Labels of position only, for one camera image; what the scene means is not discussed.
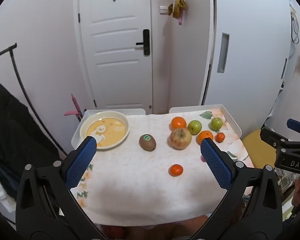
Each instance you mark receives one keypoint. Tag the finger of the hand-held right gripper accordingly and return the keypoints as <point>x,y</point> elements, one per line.
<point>271,136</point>
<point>296,125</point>

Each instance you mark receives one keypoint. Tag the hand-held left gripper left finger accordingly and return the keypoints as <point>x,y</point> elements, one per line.
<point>81,162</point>

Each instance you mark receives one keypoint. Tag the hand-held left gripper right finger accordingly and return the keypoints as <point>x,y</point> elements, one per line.
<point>216,165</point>

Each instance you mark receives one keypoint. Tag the orange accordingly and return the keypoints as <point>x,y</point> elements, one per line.
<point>205,136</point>
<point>178,123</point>

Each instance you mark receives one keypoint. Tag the cream cartoon print bowl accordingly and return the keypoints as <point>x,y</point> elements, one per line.
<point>107,132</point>

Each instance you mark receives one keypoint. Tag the green apple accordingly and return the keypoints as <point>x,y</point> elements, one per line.
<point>216,124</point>
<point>195,127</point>

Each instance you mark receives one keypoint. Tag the brown kiwi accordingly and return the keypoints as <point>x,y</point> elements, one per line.
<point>148,143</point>

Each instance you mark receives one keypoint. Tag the yellow stool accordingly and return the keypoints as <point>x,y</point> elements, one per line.
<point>258,147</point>

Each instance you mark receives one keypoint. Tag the white tray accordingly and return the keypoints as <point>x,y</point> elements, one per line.
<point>76,136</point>
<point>233,122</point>

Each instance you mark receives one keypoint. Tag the white floral tablecloth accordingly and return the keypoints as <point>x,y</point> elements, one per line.
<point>140,192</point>

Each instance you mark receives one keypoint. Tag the white wardrobe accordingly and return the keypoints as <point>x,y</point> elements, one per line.
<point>252,42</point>

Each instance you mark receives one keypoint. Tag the white door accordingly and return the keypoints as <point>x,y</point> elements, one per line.
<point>115,67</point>

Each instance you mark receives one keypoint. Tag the black metal rack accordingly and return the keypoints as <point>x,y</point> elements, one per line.
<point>17,75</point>

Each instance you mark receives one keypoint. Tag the brown hanging cloth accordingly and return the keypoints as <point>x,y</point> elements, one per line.
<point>178,6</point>

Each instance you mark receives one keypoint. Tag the white light switch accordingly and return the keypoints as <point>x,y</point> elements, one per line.
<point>163,9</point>

